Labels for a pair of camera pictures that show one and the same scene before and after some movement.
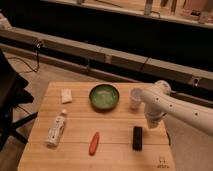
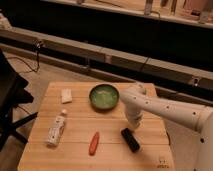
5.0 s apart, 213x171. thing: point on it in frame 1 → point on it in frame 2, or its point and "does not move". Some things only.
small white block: (66, 95) does not move
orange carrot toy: (94, 144) does not move
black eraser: (137, 143) → (130, 140)
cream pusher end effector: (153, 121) → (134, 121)
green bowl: (104, 97) does not move
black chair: (12, 95) does not move
